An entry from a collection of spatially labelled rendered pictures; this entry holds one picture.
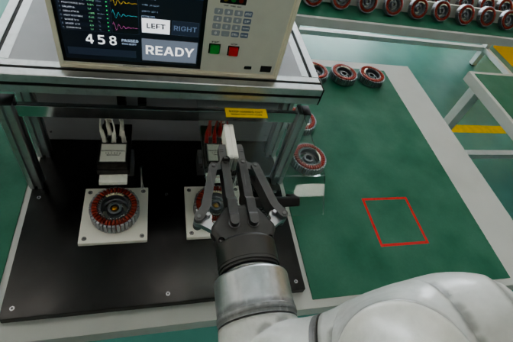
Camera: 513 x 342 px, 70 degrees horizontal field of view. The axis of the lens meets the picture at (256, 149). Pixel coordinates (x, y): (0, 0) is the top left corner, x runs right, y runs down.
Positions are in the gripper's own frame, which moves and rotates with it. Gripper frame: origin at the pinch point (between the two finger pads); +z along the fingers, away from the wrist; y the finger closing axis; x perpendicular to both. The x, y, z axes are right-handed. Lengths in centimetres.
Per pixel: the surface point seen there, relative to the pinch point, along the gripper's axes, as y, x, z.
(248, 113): 8.4, -11.5, 19.7
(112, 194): -21.0, -36.2, 16.0
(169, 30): -8.8, 3.4, 25.6
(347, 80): 63, -40, 70
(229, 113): 4.1, -11.5, 19.5
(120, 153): -18.7, -26.0, 20.1
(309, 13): 63, -43, 126
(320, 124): 45, -43, 48
